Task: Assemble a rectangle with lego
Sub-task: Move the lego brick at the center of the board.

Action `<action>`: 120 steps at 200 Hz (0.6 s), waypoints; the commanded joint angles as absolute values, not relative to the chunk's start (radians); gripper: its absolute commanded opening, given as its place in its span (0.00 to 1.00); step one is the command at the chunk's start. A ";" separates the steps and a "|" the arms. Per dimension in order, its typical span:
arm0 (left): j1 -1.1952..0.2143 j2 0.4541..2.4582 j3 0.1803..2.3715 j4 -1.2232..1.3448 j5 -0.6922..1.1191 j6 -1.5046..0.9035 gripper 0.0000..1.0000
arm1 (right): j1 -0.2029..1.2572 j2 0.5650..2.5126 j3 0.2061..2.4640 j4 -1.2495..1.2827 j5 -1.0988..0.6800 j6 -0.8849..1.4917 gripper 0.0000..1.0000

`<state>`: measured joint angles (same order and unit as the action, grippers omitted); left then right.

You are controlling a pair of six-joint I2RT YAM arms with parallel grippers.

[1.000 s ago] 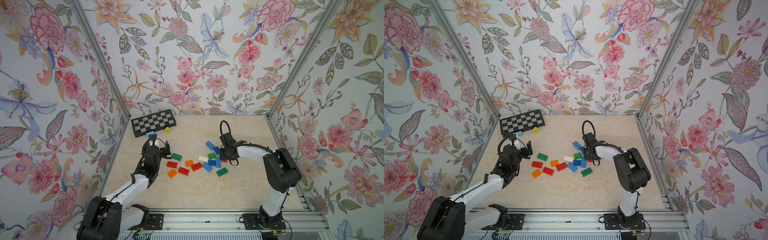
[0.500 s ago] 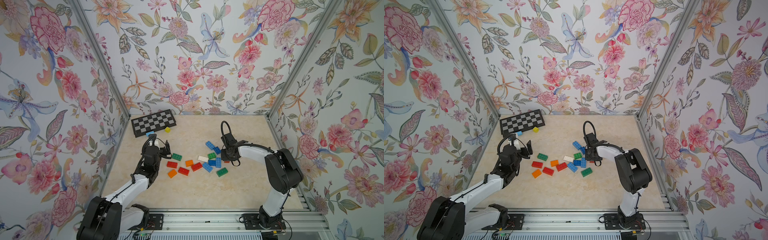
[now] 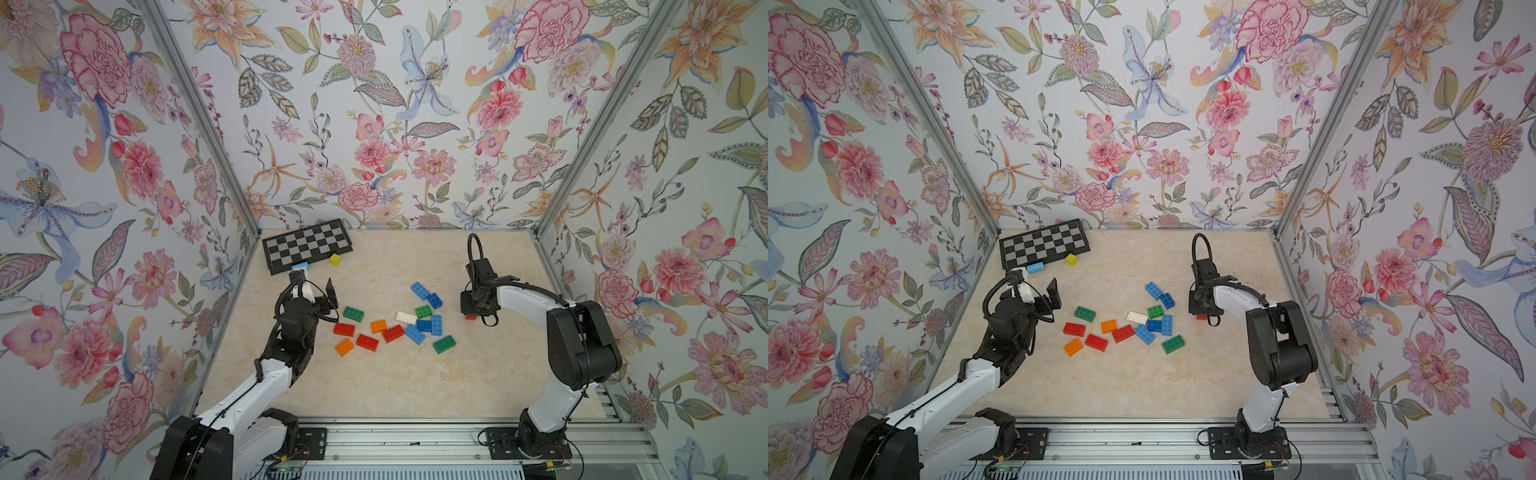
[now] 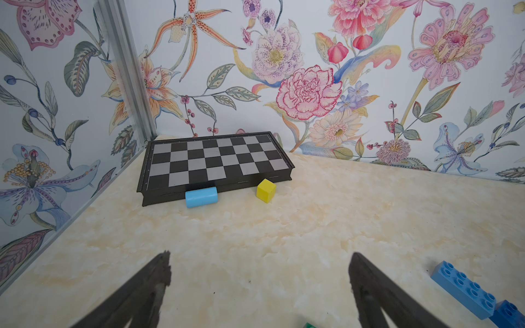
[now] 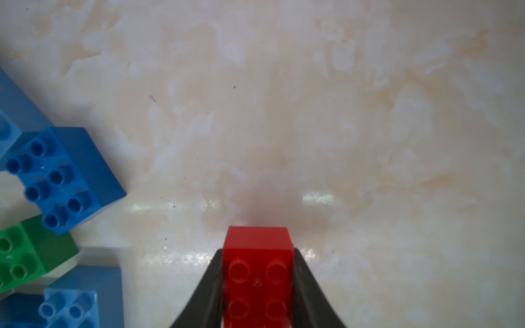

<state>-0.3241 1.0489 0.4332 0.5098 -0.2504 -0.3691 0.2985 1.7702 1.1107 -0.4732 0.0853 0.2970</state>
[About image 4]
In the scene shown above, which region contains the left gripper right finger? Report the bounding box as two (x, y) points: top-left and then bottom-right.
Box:
(348, 252), (446, 327)

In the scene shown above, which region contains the long blue lego brick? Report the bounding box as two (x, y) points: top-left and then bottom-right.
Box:
(431, 261), (496, 320)

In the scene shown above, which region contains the light blue cylinder block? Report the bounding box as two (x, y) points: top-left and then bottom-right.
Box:
(185, 187), (218, 209)

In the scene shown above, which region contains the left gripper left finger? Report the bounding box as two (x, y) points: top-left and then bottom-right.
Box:
(73, 251), (172, 327)

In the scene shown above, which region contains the black grey chessboard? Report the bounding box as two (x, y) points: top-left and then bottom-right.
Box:
(138, 131), (295, 206)

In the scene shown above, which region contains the small blue lego brick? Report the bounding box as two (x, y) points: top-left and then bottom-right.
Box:
(489, 300), (525, 328)

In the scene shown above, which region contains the yellow cube block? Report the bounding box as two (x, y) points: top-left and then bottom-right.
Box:
(256, 179), (277, 204)

